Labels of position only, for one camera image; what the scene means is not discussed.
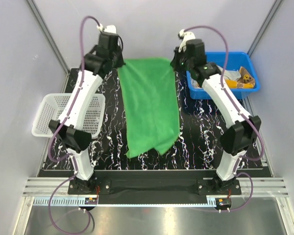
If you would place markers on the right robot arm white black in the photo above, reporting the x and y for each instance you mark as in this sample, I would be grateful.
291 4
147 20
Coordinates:
242 128

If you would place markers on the left aluminium frame post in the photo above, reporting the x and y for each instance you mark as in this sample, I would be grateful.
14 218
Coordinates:
47 34

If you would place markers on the aluminium frame post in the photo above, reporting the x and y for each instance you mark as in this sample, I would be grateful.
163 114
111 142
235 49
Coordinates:
47 34
265 25

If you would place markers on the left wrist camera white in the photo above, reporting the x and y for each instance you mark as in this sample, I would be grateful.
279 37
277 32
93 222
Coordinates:
109 30

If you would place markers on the black marble pattern mat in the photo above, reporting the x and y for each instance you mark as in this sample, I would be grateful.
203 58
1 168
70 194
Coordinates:
197 147

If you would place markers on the blue plastic bin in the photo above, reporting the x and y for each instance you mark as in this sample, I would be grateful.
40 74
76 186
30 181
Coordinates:
236 60

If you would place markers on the small circuit board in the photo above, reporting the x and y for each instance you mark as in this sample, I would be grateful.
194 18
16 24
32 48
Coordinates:
91 201
224 202

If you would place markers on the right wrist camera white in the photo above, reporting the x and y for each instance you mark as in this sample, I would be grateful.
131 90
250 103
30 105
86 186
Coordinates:
185 36

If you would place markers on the left small circuit board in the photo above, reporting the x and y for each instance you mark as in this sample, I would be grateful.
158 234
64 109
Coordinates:
91 201

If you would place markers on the brown yellow towel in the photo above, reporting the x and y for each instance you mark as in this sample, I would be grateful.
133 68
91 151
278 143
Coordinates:
245 82

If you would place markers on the right small circuit board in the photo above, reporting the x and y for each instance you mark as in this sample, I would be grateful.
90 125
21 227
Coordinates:
224 202

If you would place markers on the light grey towel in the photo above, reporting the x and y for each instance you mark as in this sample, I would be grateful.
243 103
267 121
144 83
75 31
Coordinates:
232 75

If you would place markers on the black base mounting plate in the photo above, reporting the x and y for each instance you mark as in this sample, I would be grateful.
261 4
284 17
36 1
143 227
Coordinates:
154 187

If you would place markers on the white perforated plastic basket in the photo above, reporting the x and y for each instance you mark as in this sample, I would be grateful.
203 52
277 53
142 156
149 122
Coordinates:
53 105

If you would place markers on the aluminium rail front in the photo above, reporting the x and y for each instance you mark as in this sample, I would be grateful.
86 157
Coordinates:
262 187

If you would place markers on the green microfiber towel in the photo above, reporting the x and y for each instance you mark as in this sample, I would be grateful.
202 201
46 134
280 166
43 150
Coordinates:
150 104

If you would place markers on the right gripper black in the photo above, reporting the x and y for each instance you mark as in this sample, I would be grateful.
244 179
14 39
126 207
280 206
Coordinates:
174 62

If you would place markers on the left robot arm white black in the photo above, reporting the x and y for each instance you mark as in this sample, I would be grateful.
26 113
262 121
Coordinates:
68 128

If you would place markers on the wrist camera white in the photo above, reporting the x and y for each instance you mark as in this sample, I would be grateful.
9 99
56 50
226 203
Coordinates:
109 30
185 36

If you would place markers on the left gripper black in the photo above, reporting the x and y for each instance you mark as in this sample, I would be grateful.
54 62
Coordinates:
121 62

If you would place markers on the right aluminium frame post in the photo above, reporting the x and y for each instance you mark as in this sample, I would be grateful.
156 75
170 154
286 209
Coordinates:
265 25

